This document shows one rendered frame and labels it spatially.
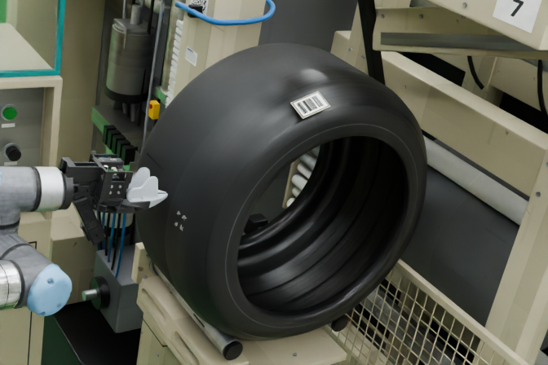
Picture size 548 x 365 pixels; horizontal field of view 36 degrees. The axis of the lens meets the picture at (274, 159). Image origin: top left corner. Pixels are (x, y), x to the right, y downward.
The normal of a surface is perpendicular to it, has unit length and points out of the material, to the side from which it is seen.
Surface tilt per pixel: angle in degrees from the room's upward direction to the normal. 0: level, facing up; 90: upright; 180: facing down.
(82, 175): 90
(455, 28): 90
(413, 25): 90
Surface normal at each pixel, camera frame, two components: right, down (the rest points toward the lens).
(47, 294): 0.73, 0.40
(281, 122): 0.15, -0.23
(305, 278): -0.20, -0.76
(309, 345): 0.18, -0.89
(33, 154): 0.54, 0.44
